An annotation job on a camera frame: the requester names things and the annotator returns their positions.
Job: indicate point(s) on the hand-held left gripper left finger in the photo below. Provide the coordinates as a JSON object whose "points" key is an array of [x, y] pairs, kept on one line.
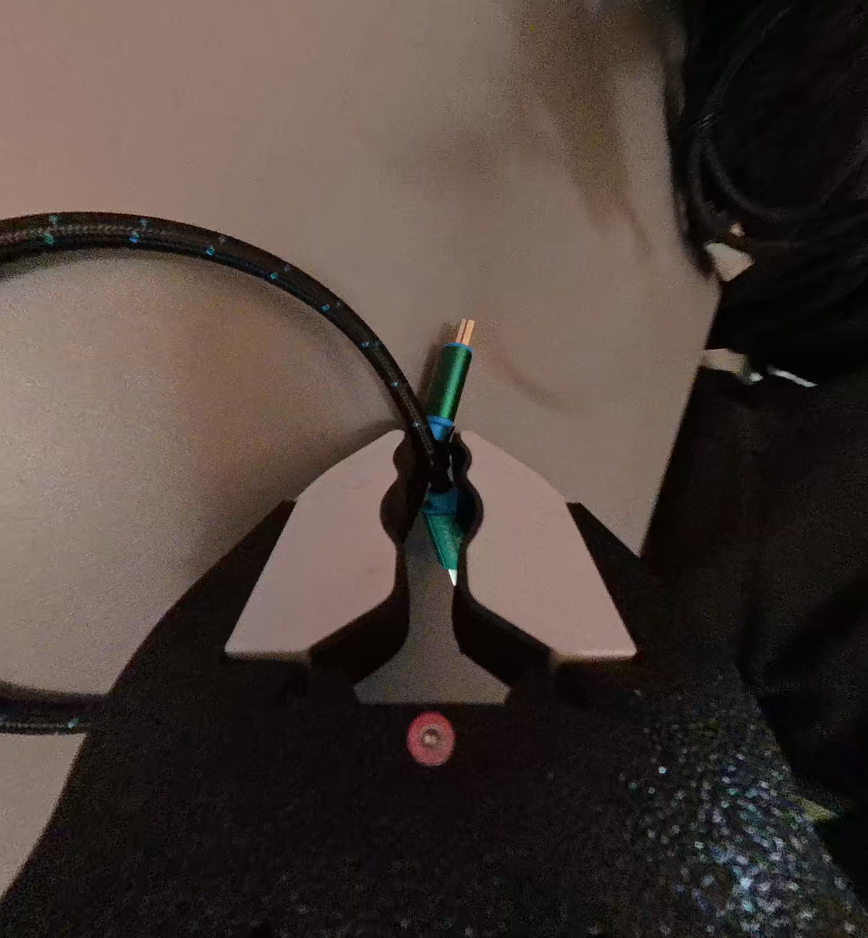
{"points": [[316, 571]]}

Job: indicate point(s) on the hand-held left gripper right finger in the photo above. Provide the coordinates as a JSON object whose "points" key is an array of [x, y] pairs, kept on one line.
{"points": [[544, 579]]}

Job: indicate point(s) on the grey desk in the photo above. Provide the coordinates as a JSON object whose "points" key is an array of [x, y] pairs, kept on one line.
{"points": [[258, 146]]}

